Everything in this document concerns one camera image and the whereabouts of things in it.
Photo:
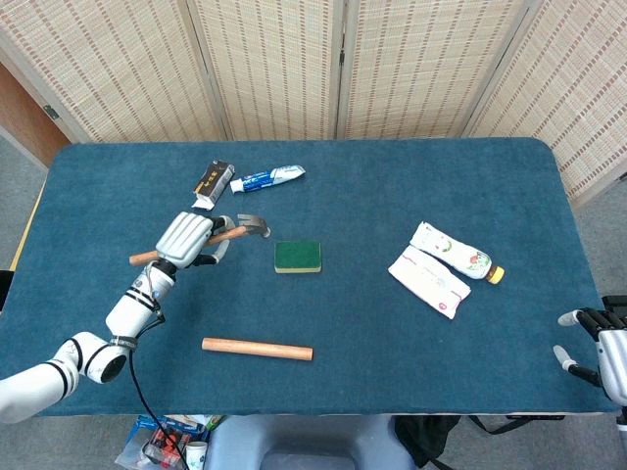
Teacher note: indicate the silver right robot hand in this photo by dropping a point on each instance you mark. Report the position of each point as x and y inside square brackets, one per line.
[614, 352]

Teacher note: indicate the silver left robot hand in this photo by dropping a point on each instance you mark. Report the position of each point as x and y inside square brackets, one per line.
[181, 237]

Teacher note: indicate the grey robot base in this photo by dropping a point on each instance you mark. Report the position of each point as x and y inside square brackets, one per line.
[294, 440]

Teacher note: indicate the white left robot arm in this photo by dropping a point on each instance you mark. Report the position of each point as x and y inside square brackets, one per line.
[127, 313]

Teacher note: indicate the green and yellow sponge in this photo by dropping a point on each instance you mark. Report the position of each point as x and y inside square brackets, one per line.
[296, 253]

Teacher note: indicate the black equipment block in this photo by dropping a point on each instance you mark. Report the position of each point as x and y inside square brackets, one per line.
[616, 301]
[5, 294]

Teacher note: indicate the dark toothpaste carton box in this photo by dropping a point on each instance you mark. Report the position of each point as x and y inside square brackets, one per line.
[213, 181]

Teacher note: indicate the blue and white toothpaste tube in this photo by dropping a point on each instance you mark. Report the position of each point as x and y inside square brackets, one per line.
[264, 178]

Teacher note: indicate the plain wooden rolling pin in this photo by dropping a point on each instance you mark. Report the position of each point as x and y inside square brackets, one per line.
[255, 349]

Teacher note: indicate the blue tablecloth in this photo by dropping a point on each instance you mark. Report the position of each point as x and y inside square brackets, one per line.
[343, 318]

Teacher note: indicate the blue plastic package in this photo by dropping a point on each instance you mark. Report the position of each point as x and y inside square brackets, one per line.
[166, 425]

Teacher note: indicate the white labelled bottle, yellow cap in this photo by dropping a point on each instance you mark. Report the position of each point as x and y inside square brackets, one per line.
[450, 249]

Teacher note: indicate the white pink snack packet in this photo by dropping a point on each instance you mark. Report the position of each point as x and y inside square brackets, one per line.
[431, 281]

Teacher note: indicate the woven bamboo folding screen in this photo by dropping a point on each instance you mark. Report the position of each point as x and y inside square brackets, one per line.
[274, 63]

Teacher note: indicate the brown wooden door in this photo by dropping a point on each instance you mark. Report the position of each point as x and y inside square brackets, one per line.
[24, 117]

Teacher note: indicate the clear bag with red items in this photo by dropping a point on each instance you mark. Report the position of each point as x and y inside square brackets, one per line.
[157, 450]

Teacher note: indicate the white paper cup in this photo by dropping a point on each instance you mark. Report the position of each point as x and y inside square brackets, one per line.
[197, 455]

